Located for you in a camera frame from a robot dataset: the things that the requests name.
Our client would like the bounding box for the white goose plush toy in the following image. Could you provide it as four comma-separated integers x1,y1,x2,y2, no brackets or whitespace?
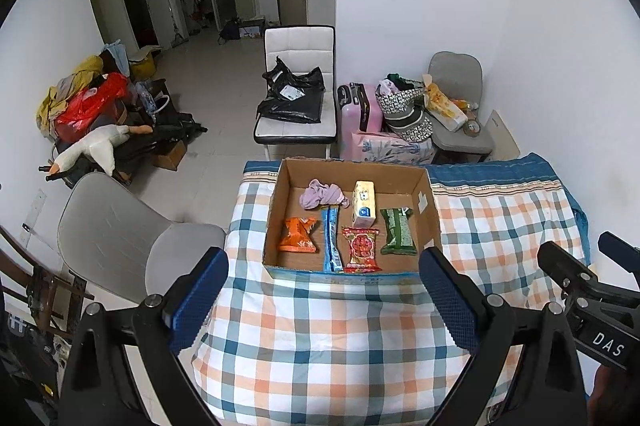
47,123,151,179

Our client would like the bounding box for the small brown cardboard box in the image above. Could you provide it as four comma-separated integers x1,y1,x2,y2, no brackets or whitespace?
151,140,188,171

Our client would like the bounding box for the yellow box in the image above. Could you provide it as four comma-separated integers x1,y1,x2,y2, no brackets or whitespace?
129,47,162,81

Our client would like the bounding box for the green snack packet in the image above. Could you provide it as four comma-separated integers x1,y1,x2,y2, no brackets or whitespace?
379,207,416,255

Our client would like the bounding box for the black equipment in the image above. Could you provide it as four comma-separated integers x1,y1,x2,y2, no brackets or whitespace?
0,306,71,412

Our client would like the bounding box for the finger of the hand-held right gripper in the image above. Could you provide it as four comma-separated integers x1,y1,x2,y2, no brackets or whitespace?
538,242,598,307
598,232,640,274

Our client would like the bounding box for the yellow white carton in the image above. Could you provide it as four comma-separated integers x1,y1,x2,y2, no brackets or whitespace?
351,180,377,229

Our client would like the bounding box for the dark wooden chair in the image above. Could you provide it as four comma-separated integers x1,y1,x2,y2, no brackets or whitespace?
0,226,96,342

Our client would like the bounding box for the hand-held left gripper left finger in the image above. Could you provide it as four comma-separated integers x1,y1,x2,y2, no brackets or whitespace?
57,247,230,426

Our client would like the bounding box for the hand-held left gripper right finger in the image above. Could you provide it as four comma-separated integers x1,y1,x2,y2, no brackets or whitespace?
419,247,593,426

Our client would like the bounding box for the plaid blanket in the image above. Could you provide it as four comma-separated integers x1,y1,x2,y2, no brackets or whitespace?
192,153,596,426

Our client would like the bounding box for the pink suitcase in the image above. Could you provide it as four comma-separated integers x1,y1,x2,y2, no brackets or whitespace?
336,82,386,159

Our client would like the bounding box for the grey upholstered chair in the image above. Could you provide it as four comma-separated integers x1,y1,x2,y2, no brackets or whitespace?
427,52,496,164

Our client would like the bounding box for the light grey shell chair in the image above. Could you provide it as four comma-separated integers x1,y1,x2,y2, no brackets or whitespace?
56,172,228,301

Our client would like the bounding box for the yellow cloth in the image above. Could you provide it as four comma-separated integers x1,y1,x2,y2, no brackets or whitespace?
36,54,105,137

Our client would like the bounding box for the white padded chair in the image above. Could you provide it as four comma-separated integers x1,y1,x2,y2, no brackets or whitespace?
252,24,337,159

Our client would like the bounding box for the purple cloth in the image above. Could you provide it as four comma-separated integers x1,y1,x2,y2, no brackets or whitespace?
299,178,351,211

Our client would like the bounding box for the red snack packet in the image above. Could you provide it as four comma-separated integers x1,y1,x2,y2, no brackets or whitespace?
341,227,382,274

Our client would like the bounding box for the white plastic strip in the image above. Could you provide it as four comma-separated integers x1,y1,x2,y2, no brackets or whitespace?
20,190,47,234

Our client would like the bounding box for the black folded stroller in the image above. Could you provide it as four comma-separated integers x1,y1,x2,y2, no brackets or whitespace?
112,116,208,167

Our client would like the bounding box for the beige flat board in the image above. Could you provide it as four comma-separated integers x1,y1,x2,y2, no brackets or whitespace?
482,109,522,161

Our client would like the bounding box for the long blue snack packet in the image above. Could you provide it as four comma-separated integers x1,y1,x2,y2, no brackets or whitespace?
320,205,345,273

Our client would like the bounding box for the striped grey bag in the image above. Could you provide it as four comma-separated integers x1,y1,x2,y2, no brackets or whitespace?
385,106,435,143

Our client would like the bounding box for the black plastic bag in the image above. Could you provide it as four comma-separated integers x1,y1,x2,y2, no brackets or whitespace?
256,56,326,125

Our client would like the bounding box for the pink floral pillow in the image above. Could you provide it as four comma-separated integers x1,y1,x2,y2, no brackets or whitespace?
351,131,435,165

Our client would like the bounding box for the white cabinet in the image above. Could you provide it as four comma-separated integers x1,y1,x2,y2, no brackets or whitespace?
306,0,337,26

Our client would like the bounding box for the patterned tote bag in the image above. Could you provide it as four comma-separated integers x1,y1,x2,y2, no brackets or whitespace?
375,76,428,117

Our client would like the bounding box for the white and yellow paper package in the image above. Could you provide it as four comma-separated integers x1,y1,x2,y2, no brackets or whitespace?
422,73,469,131

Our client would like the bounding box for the light blue cloth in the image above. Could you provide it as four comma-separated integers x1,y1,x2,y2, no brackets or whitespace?
102,40,128,71

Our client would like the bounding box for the orange snack packet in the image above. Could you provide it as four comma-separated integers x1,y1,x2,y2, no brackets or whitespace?
277,216,319,254

